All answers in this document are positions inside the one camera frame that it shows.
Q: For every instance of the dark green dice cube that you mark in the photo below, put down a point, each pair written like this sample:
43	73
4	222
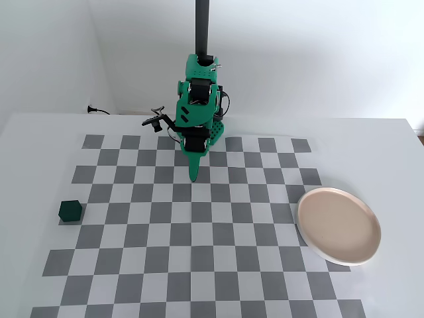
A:
70	212

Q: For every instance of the pink round plate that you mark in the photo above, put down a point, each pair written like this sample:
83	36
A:
339	227

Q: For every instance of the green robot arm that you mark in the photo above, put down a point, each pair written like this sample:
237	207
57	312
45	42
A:
195	114

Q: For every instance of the black vertical pole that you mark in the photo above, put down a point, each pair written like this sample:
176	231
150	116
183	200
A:
202	30

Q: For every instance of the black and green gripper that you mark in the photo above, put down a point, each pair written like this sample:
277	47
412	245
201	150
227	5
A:
195	144

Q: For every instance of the grey white checkered mat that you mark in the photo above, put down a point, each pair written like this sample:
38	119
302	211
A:
198	238

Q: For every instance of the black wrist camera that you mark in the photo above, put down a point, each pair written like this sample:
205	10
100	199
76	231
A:
155	120

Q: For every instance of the green perforated robot base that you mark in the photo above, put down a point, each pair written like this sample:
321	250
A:
218	132

